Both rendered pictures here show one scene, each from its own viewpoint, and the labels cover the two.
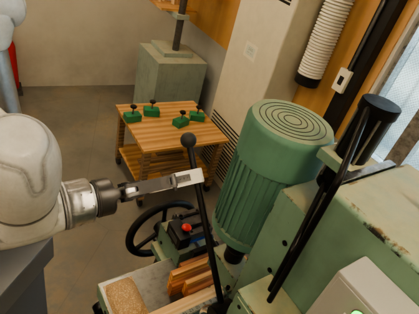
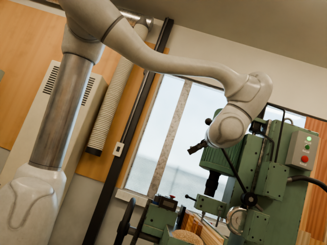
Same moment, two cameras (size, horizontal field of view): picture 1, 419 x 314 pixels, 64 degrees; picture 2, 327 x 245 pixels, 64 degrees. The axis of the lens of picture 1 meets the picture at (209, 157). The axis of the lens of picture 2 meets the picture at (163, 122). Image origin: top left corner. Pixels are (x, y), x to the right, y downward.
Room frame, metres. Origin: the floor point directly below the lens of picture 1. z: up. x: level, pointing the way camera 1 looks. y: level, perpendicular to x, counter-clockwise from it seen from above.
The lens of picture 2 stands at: (-0.05, 1.03, 1.09)
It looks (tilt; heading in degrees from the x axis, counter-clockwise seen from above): 11 degrees up; 313
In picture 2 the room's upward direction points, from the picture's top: 19 degrees clockwise
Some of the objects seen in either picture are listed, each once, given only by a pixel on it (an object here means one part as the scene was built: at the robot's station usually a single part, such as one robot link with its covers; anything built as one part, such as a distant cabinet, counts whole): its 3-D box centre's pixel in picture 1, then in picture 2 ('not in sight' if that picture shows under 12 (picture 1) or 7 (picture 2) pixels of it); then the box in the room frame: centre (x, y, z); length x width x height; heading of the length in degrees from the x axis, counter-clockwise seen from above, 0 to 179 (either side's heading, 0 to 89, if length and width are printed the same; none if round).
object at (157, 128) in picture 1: (167, 145); not in sight; (2.07, 0.33, 0.32); 0.66 x 0.57 x 0.64; 129
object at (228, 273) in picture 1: (231, 273); (209, 206); (0.58, -0.15, 1.03); 0.14 x 0.07 x 0.09; 42
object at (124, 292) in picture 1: (126, 297); (189, 235); (0.50, 0.11, 0.91); 0.12 x 0.09 x 0.03; 42
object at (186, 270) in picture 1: (199, 268); (187, 220); (0.63, -0.07, 0.94); 0.20 x 0.02 x 0.08; 132
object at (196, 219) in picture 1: (189, 225); (164, 201); (0.74, 0.00, 0.99); 0.13 x 0.11 x 0.06; 132
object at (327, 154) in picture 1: (356, 149); (259, 117); (0.49, -0.23, 1.53); 0.08 x 0.08 x 0.17; 42
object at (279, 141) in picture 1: (266, 179); (224, 142); (0.60, -0.13, 1.35); 0.18 x 0.18 x 0.31
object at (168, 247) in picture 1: (186, 240); (160, 216); (0.74, 0.00, 0.91); 0.15 x 0.14 x 0.09; 132
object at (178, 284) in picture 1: (206, 274); (189, 223); (0.63, -0.09, 0.92); 0.25 x 0.02 x 0.05; 132
